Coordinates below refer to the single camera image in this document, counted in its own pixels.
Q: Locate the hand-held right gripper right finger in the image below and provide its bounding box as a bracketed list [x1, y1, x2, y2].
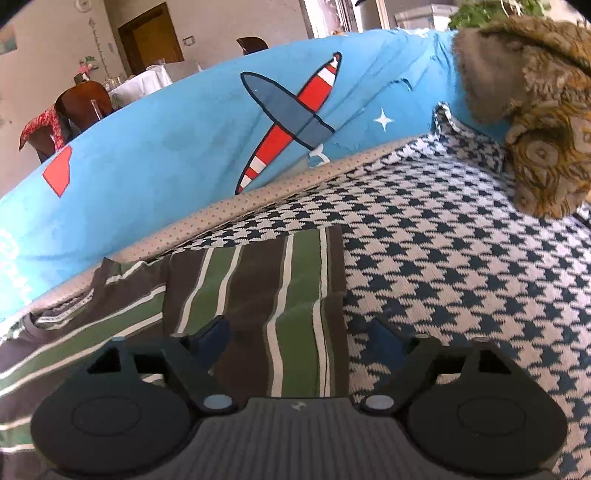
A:
[360, 318, 512, 413]

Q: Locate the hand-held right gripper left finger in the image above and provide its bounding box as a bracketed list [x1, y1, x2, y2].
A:
[85, 316, 238, 411]

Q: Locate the green brown striped t-shirt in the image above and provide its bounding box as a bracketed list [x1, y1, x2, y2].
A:
[0, 225, 348, 455]

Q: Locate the houndstooth sofa seat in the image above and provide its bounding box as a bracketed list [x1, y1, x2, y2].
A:
[18, 104, 591, 480]

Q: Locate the blue printed blanket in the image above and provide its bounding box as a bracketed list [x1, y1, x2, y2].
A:
[0, 28, 467, 324]

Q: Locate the table with white tablecloth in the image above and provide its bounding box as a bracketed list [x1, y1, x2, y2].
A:
[111, 65, 204, 109]

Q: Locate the brown wooden chair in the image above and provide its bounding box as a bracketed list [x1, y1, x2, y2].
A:
[39, 80, 114, 162]

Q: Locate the red patterned cloth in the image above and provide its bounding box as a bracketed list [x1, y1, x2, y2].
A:
[18, 105, 70, 153]

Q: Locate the brown patterned garment pile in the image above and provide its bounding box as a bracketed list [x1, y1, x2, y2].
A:
[450, 16, 591, 220]

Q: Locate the black chair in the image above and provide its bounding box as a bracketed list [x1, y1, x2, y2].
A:
[236, 37, 269, 56]

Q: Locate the flower decoration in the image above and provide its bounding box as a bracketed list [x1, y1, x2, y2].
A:
[74, 55, 100, 84]

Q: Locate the wooden door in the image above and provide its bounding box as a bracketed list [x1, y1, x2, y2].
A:
[117, 2, 185, 75]

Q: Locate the white cabinet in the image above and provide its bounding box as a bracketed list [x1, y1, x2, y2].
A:
[394, 4, 458, 31]

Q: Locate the green plant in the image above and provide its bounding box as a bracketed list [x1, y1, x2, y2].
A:
[450, 0, 546, 28]

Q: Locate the height chart wall sticker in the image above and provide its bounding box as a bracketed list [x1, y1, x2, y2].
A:
[88, 18, 112, 79]

